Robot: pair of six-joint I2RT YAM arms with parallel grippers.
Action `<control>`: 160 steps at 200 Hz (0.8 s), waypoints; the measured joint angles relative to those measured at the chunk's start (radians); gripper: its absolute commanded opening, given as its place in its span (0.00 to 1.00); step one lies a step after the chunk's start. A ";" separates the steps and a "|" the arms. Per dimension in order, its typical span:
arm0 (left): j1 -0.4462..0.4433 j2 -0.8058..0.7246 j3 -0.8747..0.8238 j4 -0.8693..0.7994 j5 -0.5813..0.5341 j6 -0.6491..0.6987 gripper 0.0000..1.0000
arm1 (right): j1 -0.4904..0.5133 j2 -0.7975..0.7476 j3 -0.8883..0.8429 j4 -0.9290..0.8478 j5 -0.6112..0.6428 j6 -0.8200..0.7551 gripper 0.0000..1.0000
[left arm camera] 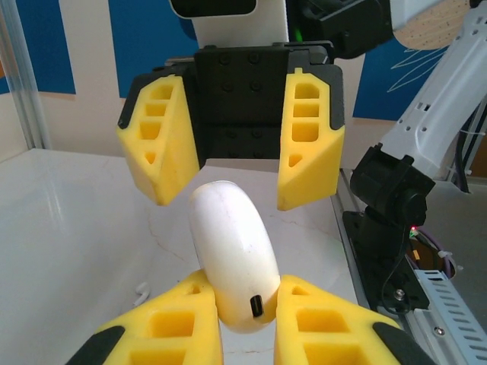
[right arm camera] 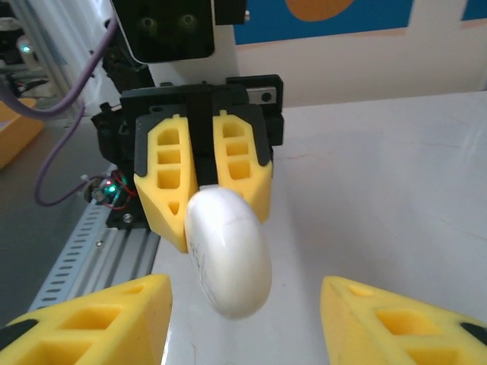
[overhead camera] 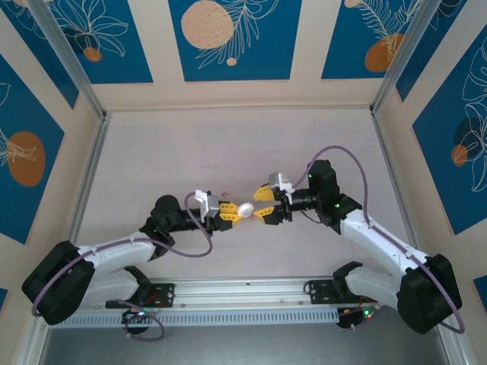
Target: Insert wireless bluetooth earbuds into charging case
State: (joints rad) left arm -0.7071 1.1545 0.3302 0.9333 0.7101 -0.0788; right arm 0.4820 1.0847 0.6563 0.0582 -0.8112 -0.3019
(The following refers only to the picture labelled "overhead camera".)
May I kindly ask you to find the grey slotted cable duct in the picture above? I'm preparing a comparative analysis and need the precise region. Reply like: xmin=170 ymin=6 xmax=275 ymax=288
xmin=56 ymin=308 xmax=339 ymax=328

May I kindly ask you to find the aluminium table edge rail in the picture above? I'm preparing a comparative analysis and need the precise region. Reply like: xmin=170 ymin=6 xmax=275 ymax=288
xmin=21 ymin=111 xmax=112 ymax=365
xmin=371 ymin=109 xmax=473 ymax=365

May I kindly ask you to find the grey metal sheet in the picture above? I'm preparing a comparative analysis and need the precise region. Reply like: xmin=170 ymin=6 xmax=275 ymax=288
xmin=37 ymin=325 xmax=452 ymax=365

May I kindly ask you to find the blue floral wall panel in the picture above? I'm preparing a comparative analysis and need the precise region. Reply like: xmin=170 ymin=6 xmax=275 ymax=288
xmin=0 ymin=55 xmax=65 ymax=245
xmin=0 ymin=0 xmax=80 ymax=110
xmin=168 ymin=0 xmax=304 ymax=83
xmin=41 ymin=0 xmax=154 ymax=85
xmin=395 ymin=0 xmax=487 ymax=103
xmin=321 ymin=0 xmax=424 ymax=81
xmin=412 ymin=36 xmax=487 ymax=236

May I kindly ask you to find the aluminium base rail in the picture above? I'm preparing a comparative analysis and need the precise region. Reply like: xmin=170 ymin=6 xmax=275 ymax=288
xmin=104 ymin=277 xmax=381 ymax=309

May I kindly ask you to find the black controller board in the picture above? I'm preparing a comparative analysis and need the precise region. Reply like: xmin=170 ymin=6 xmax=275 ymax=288
xmin=120 ymin=306 xmax=153 ymax=325
xmin=336 ymin=306 xmax=377 ymax=332

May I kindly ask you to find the aluminium frame post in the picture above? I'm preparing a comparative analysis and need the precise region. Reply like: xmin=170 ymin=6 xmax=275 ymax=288
xmin=27 ymin=0 xmax=111 ymax=122
xmin=369 ymin=0 xmax=457 ymax=115

